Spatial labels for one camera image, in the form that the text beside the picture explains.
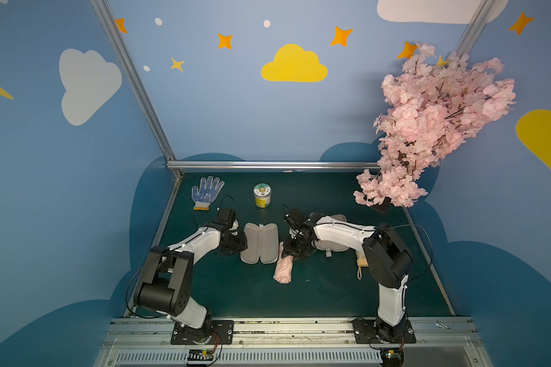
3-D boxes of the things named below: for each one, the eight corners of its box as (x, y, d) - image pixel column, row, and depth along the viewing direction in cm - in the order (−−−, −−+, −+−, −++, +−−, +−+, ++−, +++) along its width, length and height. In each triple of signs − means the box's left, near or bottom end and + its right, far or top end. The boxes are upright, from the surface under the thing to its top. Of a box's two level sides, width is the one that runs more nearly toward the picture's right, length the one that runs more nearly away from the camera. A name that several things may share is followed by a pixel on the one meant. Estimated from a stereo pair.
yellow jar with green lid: (253, 208, 108) (252, 198, 102) (255, 192, 114) (254, 182, 108) (270, 208, 108) (270, 198, 102) (271, 193, 114) (271, 183, 108)
